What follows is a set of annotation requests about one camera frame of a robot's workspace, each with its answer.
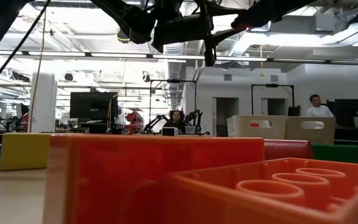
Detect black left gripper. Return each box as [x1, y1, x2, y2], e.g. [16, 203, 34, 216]
[152, 0, 251, 68]

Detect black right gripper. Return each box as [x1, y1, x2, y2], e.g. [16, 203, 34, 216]
[233, 0, 291, 24]

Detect white plastic bin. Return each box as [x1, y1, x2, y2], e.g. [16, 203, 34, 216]
[226, 114, 288, 140]

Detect beige plastic bin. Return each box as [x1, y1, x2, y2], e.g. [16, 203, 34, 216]
[283, 116, 337, 146]

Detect green toy brick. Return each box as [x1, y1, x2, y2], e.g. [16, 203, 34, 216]
[311, 143, 358, 166]

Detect yellow toy brick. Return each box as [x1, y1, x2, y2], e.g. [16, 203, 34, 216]
[0, 133, 85, 172]

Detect person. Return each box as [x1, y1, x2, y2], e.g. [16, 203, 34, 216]
[162, 109, 186, 134]
[306, 93, 335, 118]

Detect black round ceiling fixture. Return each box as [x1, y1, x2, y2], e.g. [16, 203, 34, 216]
[116, 28, 131, 44]

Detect long ceiling light bar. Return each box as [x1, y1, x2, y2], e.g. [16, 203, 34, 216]
[73, 52, 293, 62]

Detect small white box device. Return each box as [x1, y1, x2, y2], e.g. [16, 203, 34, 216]
[161, 126, 180, 137]

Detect black equipment stack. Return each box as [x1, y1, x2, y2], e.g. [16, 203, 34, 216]
[324, 98, 358, 116]

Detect red background item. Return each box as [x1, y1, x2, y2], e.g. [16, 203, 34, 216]
[125, 111, 145, 134]

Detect black monitor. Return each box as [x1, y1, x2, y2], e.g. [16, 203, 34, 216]
[69, 91, 119, 135]

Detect orange toy brick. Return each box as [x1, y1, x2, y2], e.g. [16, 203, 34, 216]
[163, 157, 358, 224]
[44, 134, 265, 224]

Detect white pillar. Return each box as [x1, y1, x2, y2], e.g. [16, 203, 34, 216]
[29, 73, 58, 134]

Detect black and red chair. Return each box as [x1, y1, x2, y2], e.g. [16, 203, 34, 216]
[15, 103, 30, 132]

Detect short yellow hanging cord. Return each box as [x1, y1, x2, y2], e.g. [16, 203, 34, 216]
[259, 45, 265, 78]

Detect black gantry frame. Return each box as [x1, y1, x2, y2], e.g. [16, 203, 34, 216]
[250, 83, 295, 116]
[149, 78, 198, 127]

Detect ribbed silver ventilation duct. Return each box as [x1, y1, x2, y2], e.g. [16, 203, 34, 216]
[163, 43, 190, 121]

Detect long black arm cable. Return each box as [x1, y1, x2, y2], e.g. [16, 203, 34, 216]
[0, 0, 48, 95]

